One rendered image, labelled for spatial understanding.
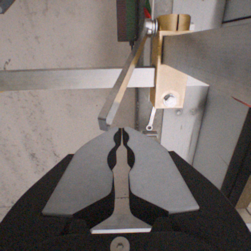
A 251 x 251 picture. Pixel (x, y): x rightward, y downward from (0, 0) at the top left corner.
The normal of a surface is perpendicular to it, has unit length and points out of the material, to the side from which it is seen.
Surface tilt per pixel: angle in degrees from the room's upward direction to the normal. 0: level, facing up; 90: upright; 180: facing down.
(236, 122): 90
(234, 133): 90
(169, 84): 0
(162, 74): 0
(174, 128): 0
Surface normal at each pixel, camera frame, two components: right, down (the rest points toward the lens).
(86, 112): 0.02, 0.45
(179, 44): -1.00, 0.03
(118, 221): -0.02, -0.89
